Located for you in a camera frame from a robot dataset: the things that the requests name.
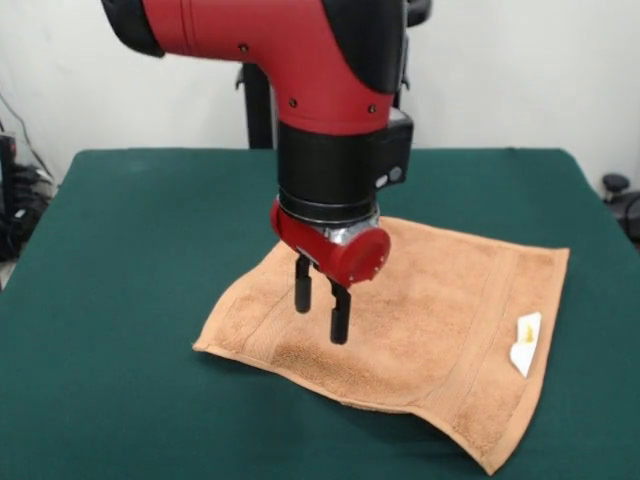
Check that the tan terry towel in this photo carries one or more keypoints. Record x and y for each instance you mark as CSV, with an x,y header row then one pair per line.
x,y
425,325

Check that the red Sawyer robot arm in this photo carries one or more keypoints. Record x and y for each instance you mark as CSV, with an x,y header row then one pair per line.
x,y
320,100

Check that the dark wheeled stand foot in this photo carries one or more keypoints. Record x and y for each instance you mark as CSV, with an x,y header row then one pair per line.
x,y
616,182

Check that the dark green table cloth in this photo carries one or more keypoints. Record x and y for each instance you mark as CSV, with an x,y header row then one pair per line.
x,y
125,250

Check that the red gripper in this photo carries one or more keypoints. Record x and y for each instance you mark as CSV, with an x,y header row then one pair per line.
x,y
345,255

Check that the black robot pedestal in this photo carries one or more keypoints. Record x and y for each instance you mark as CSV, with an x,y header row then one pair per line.
x,y
257,110

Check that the black equipment pile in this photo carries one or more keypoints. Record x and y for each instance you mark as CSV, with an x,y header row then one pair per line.
x,y
20,225

